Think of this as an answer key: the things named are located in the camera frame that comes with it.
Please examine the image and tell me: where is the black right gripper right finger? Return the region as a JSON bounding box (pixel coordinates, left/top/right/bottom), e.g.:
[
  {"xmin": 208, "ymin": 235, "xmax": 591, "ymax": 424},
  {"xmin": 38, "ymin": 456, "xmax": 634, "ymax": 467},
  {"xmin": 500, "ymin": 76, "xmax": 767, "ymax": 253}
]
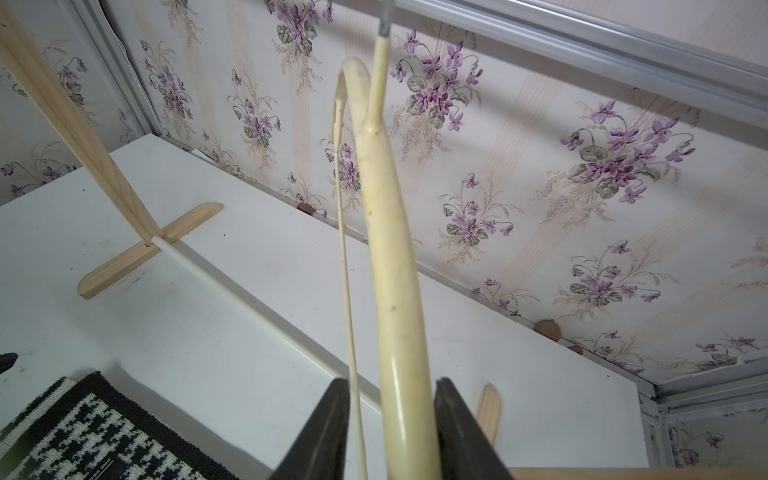
[{"xmin": 434, "ymin": 377, "xmax": 513, "ymax": 480}]

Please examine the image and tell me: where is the wooden clothes rack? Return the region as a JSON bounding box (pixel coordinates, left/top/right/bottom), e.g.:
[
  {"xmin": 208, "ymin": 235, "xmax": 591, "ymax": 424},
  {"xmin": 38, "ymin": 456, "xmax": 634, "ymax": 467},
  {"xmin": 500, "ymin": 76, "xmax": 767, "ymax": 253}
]
[{"xmin": 0, "ymin": 0, "xmax": 768, "ymax": 480}]

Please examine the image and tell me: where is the cream plastic clothes hanger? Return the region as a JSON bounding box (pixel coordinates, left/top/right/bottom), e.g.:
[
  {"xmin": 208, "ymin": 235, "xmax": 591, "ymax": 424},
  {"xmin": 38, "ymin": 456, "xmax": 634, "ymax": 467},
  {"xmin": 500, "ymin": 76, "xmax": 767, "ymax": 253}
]
[{"xmin": 332, "ymin": 1, "xmax": 442, "ymax": 479}]

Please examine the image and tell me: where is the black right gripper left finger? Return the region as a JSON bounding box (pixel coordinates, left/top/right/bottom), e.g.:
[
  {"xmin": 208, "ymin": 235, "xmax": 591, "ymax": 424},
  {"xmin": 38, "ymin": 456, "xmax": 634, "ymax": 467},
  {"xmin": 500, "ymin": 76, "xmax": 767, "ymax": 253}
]
[{"xmin": 270, "ymin": 378, "xmax": 351, "ymax": 480}]

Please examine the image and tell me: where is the black white houndstooth scarf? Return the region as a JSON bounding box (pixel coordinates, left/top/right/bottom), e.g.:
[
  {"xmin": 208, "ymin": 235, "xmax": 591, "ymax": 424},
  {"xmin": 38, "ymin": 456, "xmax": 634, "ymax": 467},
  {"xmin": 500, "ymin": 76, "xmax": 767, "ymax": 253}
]
[{"xmin": 1, "ymin": 372, "xmax": 233, "ymax": 479}]

